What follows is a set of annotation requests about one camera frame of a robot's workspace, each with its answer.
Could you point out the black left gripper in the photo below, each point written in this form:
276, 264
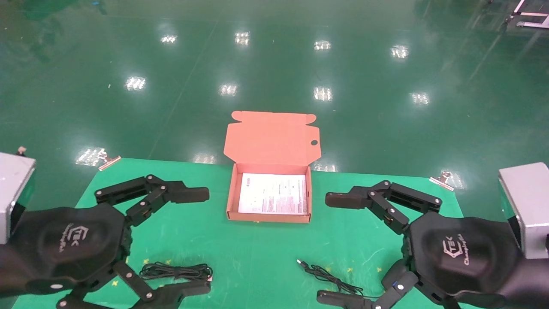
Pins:
64, 244

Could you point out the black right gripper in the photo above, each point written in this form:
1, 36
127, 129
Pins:
463, 253

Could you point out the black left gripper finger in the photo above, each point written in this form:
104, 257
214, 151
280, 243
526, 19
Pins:
188, 194

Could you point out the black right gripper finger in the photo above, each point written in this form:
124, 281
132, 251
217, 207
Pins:
343, 199
339, 299

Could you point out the orange cardboard box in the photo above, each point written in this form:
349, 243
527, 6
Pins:
270, 139

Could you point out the white printed paper leaflet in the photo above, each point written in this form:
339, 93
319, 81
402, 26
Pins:
272, 194

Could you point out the metal binder clip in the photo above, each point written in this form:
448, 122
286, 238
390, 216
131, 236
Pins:
443, 180
109, 161

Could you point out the green table mat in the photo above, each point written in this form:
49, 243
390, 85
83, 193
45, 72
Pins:
257, 253

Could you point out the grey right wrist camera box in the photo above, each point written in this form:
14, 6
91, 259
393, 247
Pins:
527, 206

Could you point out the white metal frame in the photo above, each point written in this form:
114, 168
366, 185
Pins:
532, 23

